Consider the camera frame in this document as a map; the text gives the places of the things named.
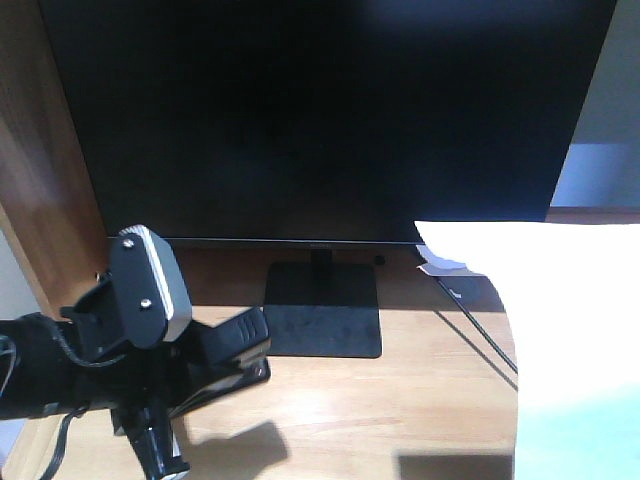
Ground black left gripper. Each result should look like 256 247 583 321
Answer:
59 272 190 479

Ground white paper sheet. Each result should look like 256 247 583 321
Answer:
417 222 639 479

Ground black stapler orange button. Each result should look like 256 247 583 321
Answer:
111 308 271 438

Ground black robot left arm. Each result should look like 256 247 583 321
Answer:
1 276 190 479

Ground black computer monitor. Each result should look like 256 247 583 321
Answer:
39 1 616 358

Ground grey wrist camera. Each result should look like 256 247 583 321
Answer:
110 224 193 349

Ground black monitor cable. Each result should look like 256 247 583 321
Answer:
437 279 519 374

